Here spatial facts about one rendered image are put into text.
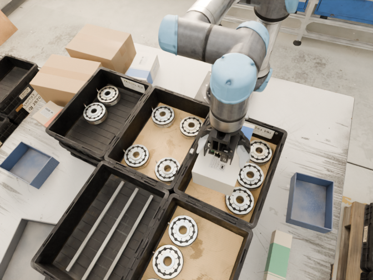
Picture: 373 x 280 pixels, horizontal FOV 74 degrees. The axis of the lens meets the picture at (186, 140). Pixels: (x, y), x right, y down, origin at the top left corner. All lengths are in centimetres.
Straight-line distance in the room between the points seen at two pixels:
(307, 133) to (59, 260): 117
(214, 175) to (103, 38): 112
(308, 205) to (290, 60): 177
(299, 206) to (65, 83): 123
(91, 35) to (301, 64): 189
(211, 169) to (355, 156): 170
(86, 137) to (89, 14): 245
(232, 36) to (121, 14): 288
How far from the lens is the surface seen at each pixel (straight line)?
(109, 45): 151
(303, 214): 116
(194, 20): 55
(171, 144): 106
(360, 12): 271
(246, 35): 51
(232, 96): 42
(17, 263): 129
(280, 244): 104
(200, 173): 67
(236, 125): 50
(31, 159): 143
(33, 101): 210
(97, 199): 105
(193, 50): 52
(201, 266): 93
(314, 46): 290
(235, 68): 42
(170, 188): 88
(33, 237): 128
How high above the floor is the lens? 176
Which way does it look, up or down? 61 degrees down
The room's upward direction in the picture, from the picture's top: 7 degrees counter-clockwise
